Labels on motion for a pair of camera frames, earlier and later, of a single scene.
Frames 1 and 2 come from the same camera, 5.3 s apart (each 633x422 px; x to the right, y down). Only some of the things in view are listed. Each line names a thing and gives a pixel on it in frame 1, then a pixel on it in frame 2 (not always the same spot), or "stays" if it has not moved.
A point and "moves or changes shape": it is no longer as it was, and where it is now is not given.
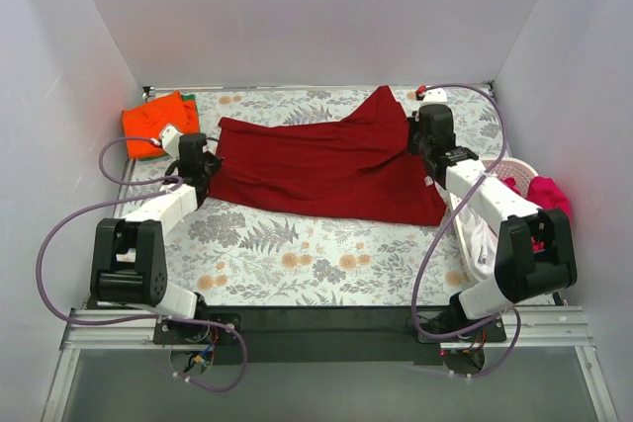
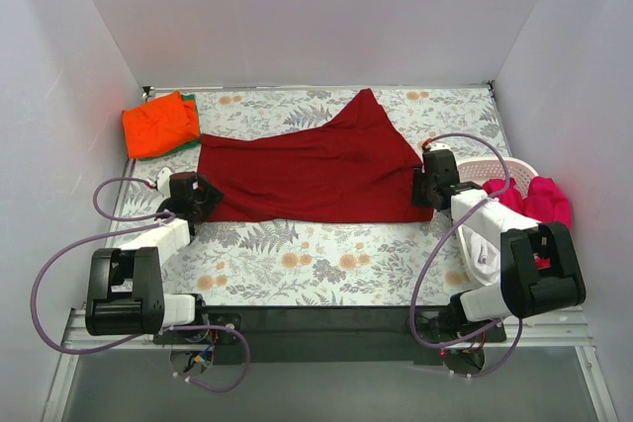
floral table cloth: (231, 259) stays
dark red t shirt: (355, 168) moves or changes shape
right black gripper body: (414, 140) to (420, 190)
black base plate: (332, 335) stays
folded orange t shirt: (147, 121) stays
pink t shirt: (544, 193) stays
